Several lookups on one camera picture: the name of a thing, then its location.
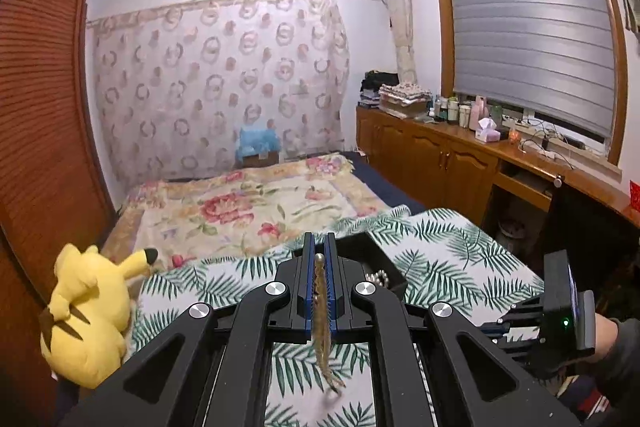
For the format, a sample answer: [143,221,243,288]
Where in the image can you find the floral bed blanket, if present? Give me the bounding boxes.
[101,153,388,271]

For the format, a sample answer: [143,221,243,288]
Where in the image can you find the circle pattern sheer curtain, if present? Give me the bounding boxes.
[90,0,349,188]

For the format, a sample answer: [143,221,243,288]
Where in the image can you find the stack of folded clothes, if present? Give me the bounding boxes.
[358,70,433,119]

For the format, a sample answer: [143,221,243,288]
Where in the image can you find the wooden sideboard cabinet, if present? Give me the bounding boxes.
[356,107,639,239]

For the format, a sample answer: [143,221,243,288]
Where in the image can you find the black open jewelry box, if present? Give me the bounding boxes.
[314,232,408,301]

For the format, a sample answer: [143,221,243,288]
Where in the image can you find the grey window roller blind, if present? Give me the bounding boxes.
[451,0,615,140]

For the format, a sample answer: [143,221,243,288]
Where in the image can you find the blue plush toy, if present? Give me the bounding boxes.
[235,129,281,161]

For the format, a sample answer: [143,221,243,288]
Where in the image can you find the person's right hand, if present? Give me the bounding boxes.
[591,313,618,362]

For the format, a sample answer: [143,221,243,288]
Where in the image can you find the palm leaf print cloth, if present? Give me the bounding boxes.
[128,206,544,426]

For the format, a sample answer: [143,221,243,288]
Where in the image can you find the yellow pikachu plush toy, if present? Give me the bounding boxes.
[39,244,158,389]

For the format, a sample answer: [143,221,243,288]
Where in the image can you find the toiletry bottles on sideboard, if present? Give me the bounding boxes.
[427,95,502,131]

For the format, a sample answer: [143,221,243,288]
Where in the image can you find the pink tissue box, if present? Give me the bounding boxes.
[474,117,501,143]

